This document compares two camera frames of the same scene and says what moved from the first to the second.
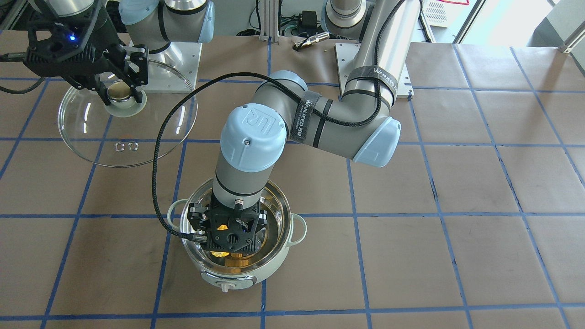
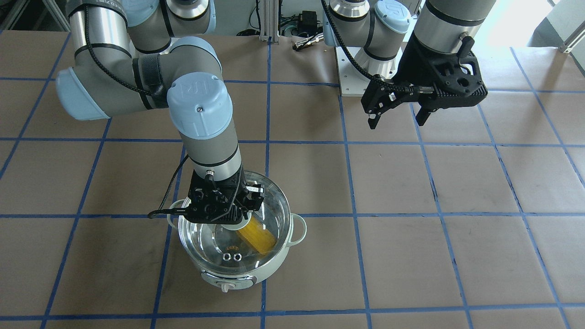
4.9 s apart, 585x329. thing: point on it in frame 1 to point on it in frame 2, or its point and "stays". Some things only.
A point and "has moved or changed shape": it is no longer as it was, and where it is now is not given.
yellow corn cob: x=222 y=227 has moved or changed shape
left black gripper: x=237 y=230 to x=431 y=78
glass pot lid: x=121 y=131 to x=223 y=250
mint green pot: x=223 y=269 stays
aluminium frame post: x=269 y=20 stays
